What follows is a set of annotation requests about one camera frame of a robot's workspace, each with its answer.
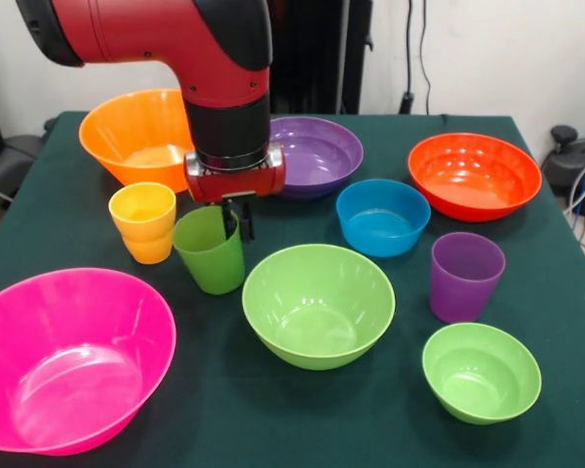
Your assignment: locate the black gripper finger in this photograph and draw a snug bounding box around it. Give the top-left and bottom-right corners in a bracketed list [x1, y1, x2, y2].
[239, 199, 256, 243]
[221, 199, 240, 241]

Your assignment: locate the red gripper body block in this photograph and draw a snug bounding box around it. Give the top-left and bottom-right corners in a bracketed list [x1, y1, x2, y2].
[184, 162, 288, 204]

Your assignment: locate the green plastic cup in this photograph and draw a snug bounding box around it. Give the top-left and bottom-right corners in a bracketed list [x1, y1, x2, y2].
[173, 205, 248, 296]

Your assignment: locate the purple plastic bowl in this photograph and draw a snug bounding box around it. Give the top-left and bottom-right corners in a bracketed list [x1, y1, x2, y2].
[267, 115, 365, 202]

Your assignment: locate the blue plastic bowl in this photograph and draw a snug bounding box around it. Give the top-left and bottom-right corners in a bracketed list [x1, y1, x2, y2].
[334, 178, 432, 259]

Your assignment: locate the red plastic bowl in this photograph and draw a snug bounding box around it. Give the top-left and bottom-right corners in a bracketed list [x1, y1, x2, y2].
[408, 132, 543, 223]

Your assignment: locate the yellow plastic cup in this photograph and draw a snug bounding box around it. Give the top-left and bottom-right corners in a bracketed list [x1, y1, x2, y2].
[107, 181, 177, 266]

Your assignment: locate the orange plastic bowl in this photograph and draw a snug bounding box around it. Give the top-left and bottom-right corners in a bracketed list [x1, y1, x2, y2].
[78, 88, 197, 195]

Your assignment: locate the large green plastic bowl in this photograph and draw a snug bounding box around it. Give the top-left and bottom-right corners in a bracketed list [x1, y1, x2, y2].
[241, 243, 397, 371]

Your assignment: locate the large pink plastic bowl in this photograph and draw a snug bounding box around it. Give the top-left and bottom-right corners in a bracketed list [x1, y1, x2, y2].
[0, 266, 178, 457]

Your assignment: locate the dark green table cloth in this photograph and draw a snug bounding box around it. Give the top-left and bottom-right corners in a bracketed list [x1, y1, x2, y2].
[0, 110, 585, 468]

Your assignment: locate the purple plastic cup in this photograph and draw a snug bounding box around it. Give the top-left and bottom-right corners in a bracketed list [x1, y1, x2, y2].
[429, 231, 507, 325]

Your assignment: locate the small green plastic bowl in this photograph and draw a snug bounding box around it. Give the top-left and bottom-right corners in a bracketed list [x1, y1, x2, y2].
[421, 322, 543, 426]

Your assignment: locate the black cable with plug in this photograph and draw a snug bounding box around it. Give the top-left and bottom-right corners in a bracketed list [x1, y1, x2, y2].
[400, 0, 416, 116]

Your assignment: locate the thin black wall cable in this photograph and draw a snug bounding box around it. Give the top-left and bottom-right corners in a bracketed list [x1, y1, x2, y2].
[418, 0, 434, 116]

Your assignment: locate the black pedestal leg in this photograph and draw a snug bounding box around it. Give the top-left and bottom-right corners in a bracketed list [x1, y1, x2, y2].
[0, 134, 48, 197]
[540, 125, 585, 218]

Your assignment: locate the tangle of floor cables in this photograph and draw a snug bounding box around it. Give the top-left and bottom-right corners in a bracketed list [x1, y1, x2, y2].
[563, 150, 585, 260]

